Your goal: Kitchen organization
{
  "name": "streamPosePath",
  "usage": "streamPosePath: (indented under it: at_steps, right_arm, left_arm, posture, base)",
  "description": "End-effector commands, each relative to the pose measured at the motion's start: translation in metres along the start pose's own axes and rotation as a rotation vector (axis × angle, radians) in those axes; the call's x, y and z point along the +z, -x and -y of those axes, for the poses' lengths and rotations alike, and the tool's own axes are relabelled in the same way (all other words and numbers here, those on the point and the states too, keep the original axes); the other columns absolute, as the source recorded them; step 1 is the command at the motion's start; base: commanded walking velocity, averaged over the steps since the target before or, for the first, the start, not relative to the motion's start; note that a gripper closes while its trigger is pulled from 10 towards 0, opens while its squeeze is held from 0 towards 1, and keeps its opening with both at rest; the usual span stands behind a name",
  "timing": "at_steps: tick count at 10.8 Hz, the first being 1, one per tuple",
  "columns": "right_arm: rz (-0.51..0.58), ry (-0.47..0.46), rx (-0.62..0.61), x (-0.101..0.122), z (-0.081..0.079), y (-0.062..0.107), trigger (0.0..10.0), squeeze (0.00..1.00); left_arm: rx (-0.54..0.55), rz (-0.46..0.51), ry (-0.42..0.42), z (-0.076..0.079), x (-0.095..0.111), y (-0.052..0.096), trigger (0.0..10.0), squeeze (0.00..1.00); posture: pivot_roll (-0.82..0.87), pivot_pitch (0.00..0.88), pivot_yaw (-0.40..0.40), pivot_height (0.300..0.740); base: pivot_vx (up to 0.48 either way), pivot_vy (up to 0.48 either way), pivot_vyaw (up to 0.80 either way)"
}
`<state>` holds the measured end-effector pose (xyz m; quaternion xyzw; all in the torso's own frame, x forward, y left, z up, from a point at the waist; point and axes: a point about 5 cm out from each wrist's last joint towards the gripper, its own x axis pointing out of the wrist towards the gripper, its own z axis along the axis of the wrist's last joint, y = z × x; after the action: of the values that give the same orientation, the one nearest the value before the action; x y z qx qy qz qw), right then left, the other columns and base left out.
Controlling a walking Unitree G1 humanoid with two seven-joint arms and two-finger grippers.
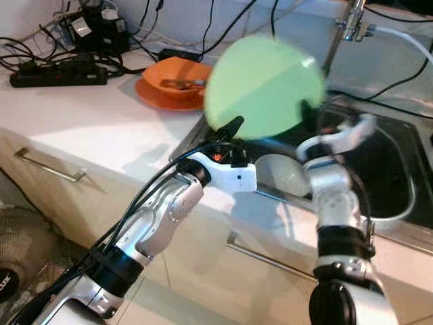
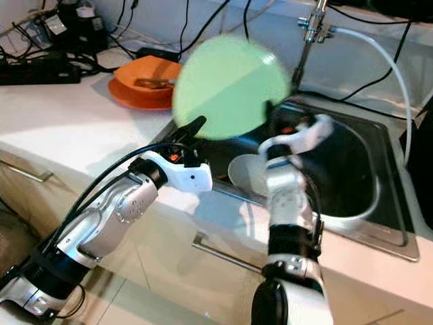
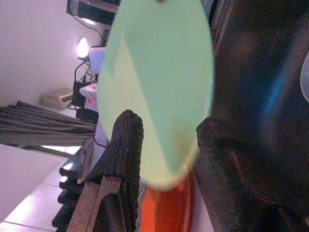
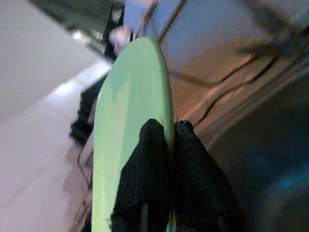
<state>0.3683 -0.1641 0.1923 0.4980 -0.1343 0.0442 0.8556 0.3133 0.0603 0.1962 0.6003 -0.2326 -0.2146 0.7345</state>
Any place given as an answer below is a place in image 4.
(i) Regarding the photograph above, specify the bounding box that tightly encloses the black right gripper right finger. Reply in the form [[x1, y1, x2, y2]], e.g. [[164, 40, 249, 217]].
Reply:
[[172, 120, 246, 232]]

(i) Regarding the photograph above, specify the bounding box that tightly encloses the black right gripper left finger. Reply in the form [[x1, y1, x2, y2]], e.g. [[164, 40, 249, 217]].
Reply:
[[110, 118, 174, 232]]

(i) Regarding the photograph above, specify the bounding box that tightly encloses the light green plate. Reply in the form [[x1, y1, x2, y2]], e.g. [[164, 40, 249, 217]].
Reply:
[[91, 36, 175, 232]]

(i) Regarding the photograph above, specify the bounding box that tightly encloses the black power cable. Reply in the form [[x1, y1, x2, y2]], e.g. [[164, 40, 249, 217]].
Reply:
[[169, 56, 277, 87]]

